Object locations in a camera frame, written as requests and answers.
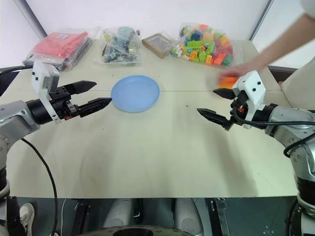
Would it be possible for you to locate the orange object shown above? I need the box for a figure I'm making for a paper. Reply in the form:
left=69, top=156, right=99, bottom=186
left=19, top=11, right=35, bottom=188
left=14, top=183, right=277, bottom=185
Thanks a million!
left=217, top=76, right=238, bottom=89

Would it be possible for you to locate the grey metal frame pole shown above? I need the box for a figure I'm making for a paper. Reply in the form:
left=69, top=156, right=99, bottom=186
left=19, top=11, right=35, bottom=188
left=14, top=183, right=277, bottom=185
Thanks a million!
left=248, top=0, right=270, bottom=41
left=15, top=0, right=49, bottom=39

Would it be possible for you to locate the light blue round plate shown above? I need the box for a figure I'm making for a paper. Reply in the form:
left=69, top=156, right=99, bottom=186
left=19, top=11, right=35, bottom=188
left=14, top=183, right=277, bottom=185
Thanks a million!
left=110, top=75, right=161, bottom=114

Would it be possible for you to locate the plastic bag of red cloths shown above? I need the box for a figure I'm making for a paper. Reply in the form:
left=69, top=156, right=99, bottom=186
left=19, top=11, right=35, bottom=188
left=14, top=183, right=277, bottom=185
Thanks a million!
left=23, top=30, right=95, bottom=72

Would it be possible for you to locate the white cushioned seat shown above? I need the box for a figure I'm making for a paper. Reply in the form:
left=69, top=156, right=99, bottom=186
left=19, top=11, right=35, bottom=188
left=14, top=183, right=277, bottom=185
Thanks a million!
left=280, top=59, right=315, bottom=105

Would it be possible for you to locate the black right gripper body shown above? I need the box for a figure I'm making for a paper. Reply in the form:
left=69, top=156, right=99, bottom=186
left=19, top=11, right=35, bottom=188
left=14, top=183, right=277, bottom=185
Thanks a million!
left=229, top=90, right=248, bottom=126

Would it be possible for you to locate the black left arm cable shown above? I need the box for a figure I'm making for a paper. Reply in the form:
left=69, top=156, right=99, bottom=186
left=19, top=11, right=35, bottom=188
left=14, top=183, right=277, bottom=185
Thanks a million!
left=21, top=138, right=59, bottom=236

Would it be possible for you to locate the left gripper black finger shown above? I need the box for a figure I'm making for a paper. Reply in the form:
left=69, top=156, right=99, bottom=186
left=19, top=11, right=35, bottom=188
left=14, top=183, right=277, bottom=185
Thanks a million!
left=64, top=80, right=97, bottom=95
left=78, top=97, right=113, bottom=118

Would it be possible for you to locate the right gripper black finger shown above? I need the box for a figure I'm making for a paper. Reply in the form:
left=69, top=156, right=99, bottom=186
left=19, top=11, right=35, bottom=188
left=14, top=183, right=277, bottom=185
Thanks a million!
left=196, top=108, right=234, bottom=131
left=213, top=88, right=235, bottom=100

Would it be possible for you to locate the white sneaker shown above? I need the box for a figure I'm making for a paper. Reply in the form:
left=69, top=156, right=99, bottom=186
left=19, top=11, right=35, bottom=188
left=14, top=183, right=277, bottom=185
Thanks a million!
left=19, top=203, right=35, bottom=236

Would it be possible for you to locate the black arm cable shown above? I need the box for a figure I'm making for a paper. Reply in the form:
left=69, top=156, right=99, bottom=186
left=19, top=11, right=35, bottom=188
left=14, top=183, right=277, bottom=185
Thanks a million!
left=21, top=138, right=59, bottom=236
left=231, top=103, right=315, bottom=158

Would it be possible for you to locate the flat brown cardboard box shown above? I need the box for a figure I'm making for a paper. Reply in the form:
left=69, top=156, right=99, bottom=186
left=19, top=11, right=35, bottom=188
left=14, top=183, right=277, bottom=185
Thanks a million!
left=141, top=32, right=174, bottom=59

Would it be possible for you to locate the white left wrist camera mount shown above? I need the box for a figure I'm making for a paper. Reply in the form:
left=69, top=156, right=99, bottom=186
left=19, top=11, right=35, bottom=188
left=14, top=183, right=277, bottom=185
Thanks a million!
left=31, top=60, right=62, bottom=124

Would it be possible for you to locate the plastic bag of dark toys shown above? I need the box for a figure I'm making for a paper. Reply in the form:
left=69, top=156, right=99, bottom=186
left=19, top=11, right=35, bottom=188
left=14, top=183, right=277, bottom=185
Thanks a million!
left=99, top=26, right=144, bottom=65

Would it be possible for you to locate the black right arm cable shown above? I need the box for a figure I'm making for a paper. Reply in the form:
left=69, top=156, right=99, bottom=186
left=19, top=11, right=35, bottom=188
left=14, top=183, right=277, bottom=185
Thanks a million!
left=231, top=103, right=315, bottom=158

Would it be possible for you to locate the white rounded robot leg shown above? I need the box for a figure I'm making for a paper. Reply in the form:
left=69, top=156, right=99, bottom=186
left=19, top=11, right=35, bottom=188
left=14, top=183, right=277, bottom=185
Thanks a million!
left=102, top=198, right=136, bottom=230
left=174, top=198, right=205, bottom=236

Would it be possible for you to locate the black table leg bracket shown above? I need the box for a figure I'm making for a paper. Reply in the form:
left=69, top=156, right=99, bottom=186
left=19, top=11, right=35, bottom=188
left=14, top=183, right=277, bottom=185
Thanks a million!
left=74, top=201, right=91, bottom=232
left=211, top=197, right=233, bottom=236

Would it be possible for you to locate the person's bare hand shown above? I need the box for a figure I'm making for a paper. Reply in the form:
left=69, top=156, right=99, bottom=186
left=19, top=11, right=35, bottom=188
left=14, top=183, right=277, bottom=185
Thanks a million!
left=220, top=61, right=263, bottom=80

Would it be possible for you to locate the bag of colourful building blocks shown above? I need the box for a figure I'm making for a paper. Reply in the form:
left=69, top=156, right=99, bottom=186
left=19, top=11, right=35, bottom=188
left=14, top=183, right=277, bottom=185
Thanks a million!
left=170, top=22, right=235, bottom=68

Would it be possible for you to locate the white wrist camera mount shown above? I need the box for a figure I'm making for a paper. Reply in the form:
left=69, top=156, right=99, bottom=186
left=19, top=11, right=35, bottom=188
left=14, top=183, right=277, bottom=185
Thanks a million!
left=31, top=60, right=62, bottom=124
left=232, top=70, right=267, bottom=130

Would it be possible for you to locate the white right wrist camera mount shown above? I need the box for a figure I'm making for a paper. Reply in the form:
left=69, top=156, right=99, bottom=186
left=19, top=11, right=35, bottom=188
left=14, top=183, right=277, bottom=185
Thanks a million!
left=232, top=70, right=267, bottom=130

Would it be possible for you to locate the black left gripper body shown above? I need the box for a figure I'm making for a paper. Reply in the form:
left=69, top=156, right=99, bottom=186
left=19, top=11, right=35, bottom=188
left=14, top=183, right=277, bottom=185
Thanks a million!
left=49, top=85, right=81, bottom=121

